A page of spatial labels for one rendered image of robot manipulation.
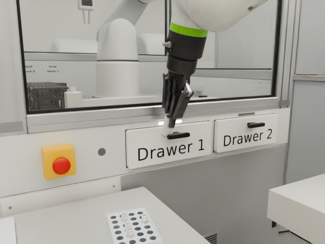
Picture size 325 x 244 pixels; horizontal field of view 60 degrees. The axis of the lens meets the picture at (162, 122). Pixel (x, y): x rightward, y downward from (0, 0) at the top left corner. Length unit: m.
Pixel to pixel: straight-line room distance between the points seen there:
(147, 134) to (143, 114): 0.06
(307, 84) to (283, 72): 1.37
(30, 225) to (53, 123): 0.24
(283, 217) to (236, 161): 0.41
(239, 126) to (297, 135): 1.63
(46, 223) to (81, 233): 0.09
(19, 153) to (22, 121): 0.08
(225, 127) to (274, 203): 0.36
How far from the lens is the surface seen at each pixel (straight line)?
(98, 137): 0.77
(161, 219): 0.68
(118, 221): 0.61
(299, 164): 2.65
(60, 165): 0.69
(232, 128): 0.99
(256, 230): 1.28
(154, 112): 0.83
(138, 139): 0.79
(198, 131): 0.90
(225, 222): 1.13
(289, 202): 0.67
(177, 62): 0.69
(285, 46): 1.17
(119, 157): 0.81
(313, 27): 2.54
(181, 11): 0.66
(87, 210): 0.74
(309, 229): 0.66
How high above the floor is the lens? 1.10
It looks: 11 degrees down
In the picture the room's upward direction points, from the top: straight up
